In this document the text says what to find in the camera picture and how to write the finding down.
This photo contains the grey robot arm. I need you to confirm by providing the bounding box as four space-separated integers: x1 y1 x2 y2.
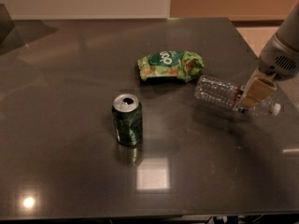
239 4 299 108

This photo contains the green snack bag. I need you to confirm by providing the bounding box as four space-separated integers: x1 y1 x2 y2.
137 51 204 82

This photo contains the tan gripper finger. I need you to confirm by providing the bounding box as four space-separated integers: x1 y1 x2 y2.
239 69 277 108

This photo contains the green soda can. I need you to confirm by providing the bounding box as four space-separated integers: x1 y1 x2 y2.
112 93 143 147

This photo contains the clear plastic water bottle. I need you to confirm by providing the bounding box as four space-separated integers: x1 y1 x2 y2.
194 75 281 116

